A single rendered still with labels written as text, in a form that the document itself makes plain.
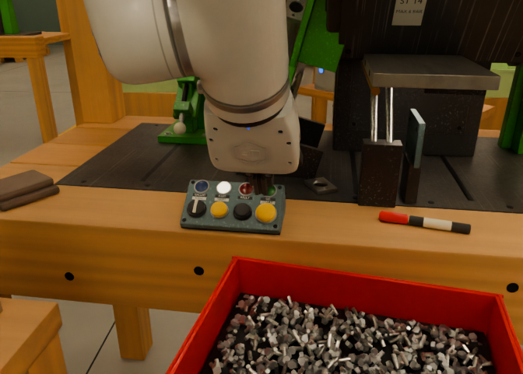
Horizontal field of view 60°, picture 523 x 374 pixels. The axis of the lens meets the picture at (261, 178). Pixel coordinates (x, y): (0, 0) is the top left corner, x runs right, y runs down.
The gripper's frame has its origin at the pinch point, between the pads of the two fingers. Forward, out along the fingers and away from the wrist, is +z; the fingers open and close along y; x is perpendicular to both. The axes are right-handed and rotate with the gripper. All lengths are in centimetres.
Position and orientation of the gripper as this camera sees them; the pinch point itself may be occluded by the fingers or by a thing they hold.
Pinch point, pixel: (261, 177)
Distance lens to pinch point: 58.1
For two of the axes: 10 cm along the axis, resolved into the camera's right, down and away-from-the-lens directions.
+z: 0.9, 5.4, 8.4
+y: 9.9, 0.6, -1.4
